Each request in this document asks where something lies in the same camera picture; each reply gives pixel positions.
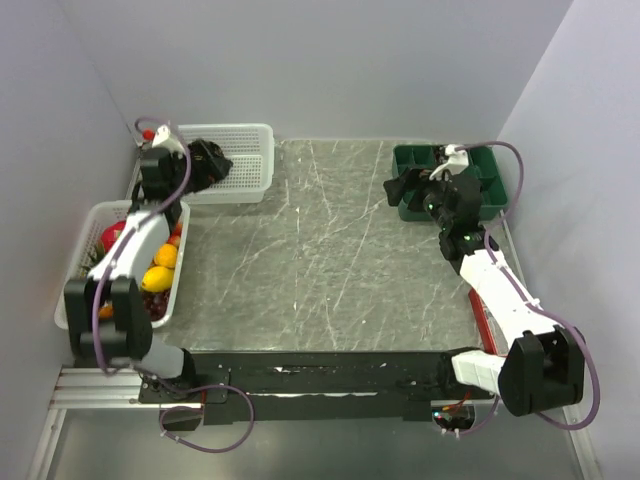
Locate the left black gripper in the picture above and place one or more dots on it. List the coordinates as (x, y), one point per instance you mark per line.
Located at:
(178, 159)

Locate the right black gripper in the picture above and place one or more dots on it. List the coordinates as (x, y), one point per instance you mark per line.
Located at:
(396, 188)

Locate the dark floral patterned tie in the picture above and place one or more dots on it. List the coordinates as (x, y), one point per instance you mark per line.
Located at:
(209, 165)

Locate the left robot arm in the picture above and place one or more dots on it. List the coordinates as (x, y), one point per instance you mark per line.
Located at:
(106, 317)

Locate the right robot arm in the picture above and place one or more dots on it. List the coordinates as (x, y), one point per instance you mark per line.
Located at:
(544, 367)

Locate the white fruit basket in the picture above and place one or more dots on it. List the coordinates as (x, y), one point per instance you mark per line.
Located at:
(105, 214)

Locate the pink dragon fruit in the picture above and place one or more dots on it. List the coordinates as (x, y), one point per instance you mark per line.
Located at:
(111, 234)

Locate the orange fruit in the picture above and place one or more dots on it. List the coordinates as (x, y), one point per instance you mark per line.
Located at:
(166, 256)

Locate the white perforated empty basket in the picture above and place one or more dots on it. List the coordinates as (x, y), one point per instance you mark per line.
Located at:
(251, 148)

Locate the yellow lemon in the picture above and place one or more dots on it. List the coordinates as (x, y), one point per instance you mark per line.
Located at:
(157, 279)

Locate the purple grapes bunch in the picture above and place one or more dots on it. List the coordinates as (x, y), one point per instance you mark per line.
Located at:
(156, 304)

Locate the red rectangular box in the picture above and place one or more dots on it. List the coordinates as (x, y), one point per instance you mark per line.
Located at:
(482, 322)

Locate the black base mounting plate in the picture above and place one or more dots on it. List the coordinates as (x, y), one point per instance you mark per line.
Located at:
(277, 386)

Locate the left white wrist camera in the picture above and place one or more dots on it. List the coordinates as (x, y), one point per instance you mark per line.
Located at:
(162, 137)

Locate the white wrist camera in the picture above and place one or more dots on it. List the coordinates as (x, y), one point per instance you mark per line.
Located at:
(162, 137)
(452, 158)

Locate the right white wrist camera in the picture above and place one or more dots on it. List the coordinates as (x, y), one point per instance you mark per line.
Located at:
(452, 158)

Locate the aluminium rail frame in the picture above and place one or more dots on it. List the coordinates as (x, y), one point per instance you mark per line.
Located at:
(89, 388)

